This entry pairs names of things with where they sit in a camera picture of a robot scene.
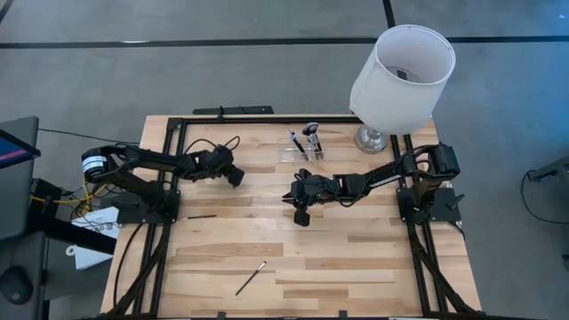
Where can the black aluminium table frame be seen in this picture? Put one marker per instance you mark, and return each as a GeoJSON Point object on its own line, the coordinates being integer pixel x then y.
{"type": "Point", "coordinates": [266, 120]}

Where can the black computer mouse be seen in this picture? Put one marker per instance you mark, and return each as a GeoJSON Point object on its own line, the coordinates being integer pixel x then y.
{"type": "Point", "coordinates": [15, 284]}

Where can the short black silver-ended brush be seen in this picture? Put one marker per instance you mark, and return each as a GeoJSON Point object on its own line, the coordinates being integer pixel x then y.
{"type": "Point", "coordinates": [303, 152]}

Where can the thin black makeup brush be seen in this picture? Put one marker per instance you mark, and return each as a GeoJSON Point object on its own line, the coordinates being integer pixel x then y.
{"type": "Point", "coordinates": [293, 138]}

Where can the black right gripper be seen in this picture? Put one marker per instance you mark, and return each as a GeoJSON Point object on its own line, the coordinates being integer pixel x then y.
{"type": "Point", "coordinates": [318, 189]}

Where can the thin black white-tipped brush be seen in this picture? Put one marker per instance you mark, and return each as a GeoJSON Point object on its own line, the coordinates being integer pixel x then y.
{"type": "Point", "coordinates": [251, 278]}

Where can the white shade table lamp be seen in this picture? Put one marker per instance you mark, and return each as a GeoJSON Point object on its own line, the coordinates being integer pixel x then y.
{"type": "Point", "coordinates": [391, 98]}

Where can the white paper tag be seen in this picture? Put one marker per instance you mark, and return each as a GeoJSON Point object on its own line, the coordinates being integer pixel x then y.
{"type": "Point", "coordinates": [86, 260]}

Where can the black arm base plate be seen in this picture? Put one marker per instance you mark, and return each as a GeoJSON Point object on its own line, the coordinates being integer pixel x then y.
{"type": "Point", "coordinates": [444, 213]}
{"type": "Point", "coordinates": [146, 215]}

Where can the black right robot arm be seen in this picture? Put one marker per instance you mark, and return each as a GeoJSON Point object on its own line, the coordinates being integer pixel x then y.
{"type": "Point", "coordinates": [382, 178]}

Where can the white printed paper sheet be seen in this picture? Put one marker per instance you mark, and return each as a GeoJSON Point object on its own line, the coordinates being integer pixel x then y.
{"type": "Point", "coordinates": [100, 218]}

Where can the grey side desk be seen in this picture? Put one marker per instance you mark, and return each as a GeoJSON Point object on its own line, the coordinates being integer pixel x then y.
{"type": "Point", "coordinates": [18, 200]}

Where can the clear plastic organizer container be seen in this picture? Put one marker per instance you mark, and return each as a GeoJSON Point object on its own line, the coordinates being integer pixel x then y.
{"type": "Point", "coordinates": [286, 154]}

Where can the thin black stick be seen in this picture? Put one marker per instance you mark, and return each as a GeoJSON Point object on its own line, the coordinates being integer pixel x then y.
{"type": "Point", "coordinates": [200, 217]}

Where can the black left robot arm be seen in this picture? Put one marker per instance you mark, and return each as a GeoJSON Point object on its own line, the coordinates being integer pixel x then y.
{"type": "Point", "coordinates": [146, 157]}

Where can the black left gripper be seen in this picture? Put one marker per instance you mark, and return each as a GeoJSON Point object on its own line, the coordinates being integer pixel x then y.
{"type": "Point", "coordinates": [218, 162]}

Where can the dark computer monitor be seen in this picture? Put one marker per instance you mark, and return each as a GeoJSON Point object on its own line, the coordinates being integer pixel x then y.
{"type": "Point", "coordinates": [13, 151]}

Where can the black camera bar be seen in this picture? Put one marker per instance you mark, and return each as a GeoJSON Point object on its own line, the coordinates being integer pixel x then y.
{"type": "Point", "coordinates": [240, 109]}

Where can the black equipment stand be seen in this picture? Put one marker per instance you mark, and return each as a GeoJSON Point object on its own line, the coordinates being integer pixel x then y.
{"type": "Point", "coordinates": [80, 235]}

